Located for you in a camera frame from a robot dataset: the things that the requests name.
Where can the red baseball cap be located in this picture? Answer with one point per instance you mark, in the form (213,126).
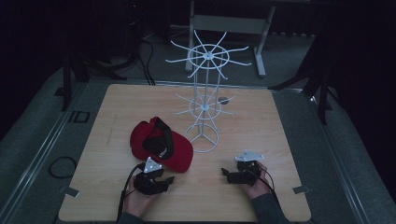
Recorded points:
(179,154)

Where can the grey metal table bracket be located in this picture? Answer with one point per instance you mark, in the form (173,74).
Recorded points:
(70,191)
(301,189)

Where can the grey metal stand frame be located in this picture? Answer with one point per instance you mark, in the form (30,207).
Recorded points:
(230,25)

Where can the person's left hand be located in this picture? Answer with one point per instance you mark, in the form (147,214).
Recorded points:
(137,202)

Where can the metal floor rail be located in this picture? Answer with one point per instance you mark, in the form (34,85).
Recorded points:
(339,161)
(34,158)

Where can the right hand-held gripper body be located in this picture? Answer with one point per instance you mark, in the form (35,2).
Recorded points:
(249,171)

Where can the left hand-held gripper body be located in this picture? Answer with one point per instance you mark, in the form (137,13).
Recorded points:
(148,183)

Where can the small grey round disc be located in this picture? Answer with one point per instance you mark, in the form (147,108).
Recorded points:
(223,100)

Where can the person's right hand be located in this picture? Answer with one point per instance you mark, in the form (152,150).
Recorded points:
(258,186)

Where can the black tripod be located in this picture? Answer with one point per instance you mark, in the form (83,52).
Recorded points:
(322,93)
(67,81)

